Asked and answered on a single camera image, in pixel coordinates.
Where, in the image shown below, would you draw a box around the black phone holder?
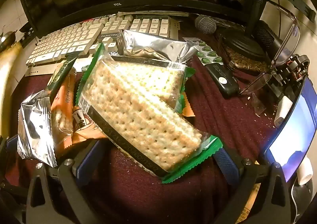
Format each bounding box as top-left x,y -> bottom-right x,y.
272,54 -> 310,96

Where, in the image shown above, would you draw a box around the silver mesh microphone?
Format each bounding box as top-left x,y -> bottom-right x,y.
194,15 -> 217,35

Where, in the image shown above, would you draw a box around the white mechanical keyboard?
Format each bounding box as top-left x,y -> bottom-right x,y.
25,13 -> 180,77

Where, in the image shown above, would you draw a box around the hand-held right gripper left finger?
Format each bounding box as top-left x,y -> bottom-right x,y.
26,139 -> 106,224

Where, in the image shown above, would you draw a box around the silver foil snack packet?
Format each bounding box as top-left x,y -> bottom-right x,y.
116,29 -> 199,67
17,90 -> 58,167

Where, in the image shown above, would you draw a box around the black remote control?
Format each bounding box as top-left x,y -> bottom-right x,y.
205,63 -> 239,99

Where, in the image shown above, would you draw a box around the black microphone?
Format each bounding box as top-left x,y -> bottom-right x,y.
254,20 -> 283,59

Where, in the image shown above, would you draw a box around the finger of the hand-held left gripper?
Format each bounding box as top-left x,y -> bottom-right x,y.
0,134 -> 28,200

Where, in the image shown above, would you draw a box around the orange printed packet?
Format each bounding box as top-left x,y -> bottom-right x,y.
236,184 -> 261,224

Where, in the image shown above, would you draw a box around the large clear cracker packet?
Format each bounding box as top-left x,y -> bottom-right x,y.
75,43 -> 223,185

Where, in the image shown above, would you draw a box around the dark green snack packet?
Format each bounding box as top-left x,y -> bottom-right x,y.
47,56 -> 79,102

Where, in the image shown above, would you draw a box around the orange snack packet black logo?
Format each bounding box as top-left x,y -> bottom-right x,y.
71,105 -> 107,146

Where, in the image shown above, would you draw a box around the gold patterned pouch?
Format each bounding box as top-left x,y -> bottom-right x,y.
218,33 -> 273,74

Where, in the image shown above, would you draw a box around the clear frame glasses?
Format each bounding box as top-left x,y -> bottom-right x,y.
239,3 -> 301,96

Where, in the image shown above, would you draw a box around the black monitor stand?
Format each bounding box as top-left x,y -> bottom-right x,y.
222,0 -> 269,62

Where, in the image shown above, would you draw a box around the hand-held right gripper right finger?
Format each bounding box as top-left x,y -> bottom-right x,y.
213,148 -> 298,224

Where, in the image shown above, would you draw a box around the green pill blister pack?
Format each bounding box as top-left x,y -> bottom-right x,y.
183,37 -> 223,66

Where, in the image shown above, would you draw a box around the smartphone with lit screen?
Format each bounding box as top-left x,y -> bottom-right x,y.
262,77 -> 317,183

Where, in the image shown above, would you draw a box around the long orange cracker packet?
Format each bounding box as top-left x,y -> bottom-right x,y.
51,67 -> 78,150

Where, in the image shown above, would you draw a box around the clear cracker packet green ends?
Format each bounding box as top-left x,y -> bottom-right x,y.
109,56 -> 196,115

